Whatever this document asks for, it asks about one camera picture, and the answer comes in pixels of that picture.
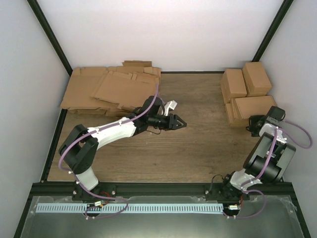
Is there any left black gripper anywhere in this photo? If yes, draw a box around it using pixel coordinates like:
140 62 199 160
148 113 187 130

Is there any brown cardboard box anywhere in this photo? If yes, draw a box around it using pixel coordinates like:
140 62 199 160
230 95 276 127

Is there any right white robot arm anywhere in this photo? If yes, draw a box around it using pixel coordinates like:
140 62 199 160
219 106 296 200

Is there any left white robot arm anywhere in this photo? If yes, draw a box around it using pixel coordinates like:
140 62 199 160
58 96 187 200

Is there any folded cardboard box front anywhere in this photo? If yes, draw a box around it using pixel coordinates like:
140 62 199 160
225 103 235 126

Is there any folded cardboard box back right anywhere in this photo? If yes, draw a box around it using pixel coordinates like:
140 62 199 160
242 62 272 97

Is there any folded cardboard box back left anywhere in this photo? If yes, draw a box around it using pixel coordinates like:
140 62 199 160
220 68 247 104

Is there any stack of flat cardboard sheets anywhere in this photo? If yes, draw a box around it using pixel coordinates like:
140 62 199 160
60 60 161 117

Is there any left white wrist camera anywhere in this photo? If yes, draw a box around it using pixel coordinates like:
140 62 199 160
162 100 177 116

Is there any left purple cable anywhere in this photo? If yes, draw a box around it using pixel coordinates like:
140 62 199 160
58 83 160 221

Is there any purple cable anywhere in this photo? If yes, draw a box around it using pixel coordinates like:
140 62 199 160
235 119 313 220
58 83 160 221

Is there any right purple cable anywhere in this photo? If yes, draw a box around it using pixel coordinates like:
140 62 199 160
235 119 313 220

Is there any right black frame post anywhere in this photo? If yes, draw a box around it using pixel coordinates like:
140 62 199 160
251 0 294 62

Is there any black frame post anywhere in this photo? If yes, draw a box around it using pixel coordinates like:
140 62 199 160
251 0 294 62
27 0 73 76

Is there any light blue slotted cable duct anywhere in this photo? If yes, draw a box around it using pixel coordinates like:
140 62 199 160
36 203 223 214

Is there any black aluminium front rail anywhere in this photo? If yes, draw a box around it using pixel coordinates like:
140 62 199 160
31 182 294 199

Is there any left black frame post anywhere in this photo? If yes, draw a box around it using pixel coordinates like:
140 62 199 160
27 0 73 76

